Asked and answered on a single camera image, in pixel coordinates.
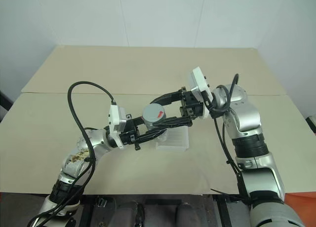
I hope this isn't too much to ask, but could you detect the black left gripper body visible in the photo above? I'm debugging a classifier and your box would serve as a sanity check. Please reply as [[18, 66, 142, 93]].
[[118, 113, 142, 151]]

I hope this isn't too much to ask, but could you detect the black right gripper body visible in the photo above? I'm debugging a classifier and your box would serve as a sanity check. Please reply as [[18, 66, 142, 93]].
[[180, 87, 205, 120]]

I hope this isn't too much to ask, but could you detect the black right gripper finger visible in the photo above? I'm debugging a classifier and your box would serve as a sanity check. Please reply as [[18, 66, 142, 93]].
[[146, 115, 194, 134], [152, 89, 185, 107]]

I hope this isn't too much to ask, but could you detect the clear plastic jar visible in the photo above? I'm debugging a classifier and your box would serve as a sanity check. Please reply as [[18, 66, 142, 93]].
[[156, 131, 169, 143]]

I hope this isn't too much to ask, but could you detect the grey jar lid red arrow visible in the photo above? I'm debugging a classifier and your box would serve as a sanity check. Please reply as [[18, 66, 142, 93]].
[[141, 104, 166, 127]]

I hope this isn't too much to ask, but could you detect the clear plastic box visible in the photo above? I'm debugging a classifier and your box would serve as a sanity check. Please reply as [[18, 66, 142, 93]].
[[156, 126, 191, 152]]

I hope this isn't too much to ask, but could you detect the orange red box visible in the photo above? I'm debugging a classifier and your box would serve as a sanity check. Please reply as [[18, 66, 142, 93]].
[[283, 186, 316, 223]]

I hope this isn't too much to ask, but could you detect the beige paper table cover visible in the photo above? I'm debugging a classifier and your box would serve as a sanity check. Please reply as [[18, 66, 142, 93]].
[[21, 44, 289, 97], [0, 91, 316, 196]]

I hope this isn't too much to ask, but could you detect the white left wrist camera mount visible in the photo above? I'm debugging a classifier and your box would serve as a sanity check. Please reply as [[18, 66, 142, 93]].
[[108, 104, 128, 150]]

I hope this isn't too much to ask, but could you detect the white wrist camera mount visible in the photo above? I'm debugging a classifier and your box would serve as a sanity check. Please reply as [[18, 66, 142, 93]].
[[108, 104, 128, 150], [187, 67, 214, 120]]

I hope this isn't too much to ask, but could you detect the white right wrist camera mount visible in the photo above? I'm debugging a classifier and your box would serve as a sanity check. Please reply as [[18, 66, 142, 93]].
[[187, 67, 214, 120]]

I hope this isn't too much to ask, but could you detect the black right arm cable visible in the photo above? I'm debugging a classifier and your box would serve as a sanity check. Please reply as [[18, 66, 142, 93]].
[[208, 74, 250, 203]]

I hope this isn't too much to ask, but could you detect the black metal table frame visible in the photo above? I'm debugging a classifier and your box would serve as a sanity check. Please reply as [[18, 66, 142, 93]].
[[82, 194, 252, 227]]

